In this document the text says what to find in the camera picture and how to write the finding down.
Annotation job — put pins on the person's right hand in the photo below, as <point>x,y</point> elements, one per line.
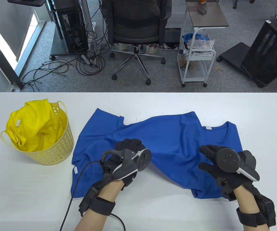
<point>225,179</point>

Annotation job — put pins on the white rolling cart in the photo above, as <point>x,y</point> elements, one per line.
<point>193,77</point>

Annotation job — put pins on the black mesh computer case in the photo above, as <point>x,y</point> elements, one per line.
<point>266,53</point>

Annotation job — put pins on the grey power strip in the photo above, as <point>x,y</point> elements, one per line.
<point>86,59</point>

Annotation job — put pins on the brown side table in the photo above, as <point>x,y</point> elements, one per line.
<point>213,16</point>

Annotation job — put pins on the person's left forearm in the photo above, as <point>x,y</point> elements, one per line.
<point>92,221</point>

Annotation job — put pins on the grey computer trolley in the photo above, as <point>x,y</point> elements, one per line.
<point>56,48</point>

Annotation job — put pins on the black rolling platform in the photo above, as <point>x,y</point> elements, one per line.
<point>234,54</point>

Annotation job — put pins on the person's left hand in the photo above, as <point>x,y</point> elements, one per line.
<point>128,144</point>

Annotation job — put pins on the blue t-shirt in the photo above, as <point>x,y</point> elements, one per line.
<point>164,134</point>
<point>229,134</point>

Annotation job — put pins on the brown fuzzy item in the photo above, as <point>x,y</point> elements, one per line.
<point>183,62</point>

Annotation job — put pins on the black box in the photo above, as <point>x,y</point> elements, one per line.
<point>172,35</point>

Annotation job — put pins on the yellow t-shirt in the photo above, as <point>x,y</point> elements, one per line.
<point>32,125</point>

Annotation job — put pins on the clear plastic bags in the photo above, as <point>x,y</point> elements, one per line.
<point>202,44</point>

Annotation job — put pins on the black computer tower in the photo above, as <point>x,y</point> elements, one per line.
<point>71,26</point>

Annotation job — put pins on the black and white hand controller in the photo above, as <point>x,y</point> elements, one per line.
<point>227,160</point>
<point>144,158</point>

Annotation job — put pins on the yellow perforated laundry basket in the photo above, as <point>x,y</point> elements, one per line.
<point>56,154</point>

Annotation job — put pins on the blue cloth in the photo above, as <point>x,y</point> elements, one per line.
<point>189,36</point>

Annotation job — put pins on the black desk top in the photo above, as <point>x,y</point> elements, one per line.
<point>27,2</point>

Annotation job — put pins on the person's right forearm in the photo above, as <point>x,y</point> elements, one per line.
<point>246,199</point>

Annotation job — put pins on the silver desk column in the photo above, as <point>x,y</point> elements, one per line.
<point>86,14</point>

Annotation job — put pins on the grey crumpled glove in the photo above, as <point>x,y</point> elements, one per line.
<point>202,9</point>

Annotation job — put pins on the orange object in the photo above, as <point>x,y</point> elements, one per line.
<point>202,1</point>

